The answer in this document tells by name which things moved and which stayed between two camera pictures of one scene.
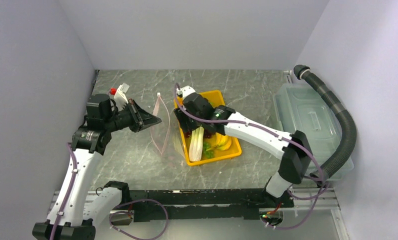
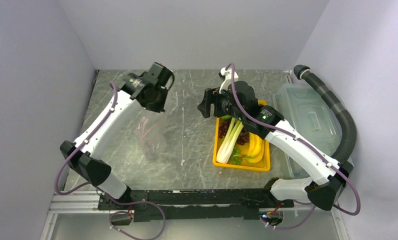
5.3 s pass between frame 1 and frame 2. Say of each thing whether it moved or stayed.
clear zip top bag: moved
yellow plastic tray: moved
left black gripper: moved
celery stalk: moved
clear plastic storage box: stayed
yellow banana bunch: moved
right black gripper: moved
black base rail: stayed
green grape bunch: moved
